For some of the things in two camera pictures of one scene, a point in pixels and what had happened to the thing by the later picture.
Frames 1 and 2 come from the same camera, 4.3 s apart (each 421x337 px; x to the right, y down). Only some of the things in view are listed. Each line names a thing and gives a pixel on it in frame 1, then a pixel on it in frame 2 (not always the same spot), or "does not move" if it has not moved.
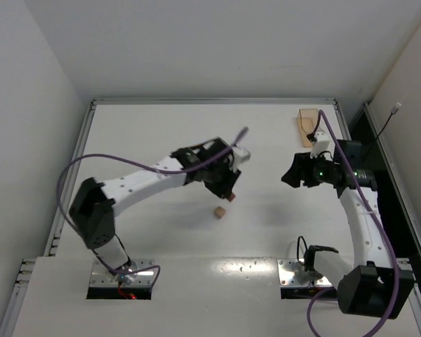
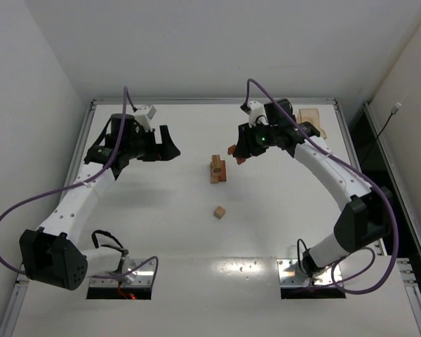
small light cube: (219, 211) does not move
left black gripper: (221, 183) to (156, 144)
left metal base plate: (102, 276) does not move
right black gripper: (305, 170) to (250, 141)
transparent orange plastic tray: (308, 119) does not move
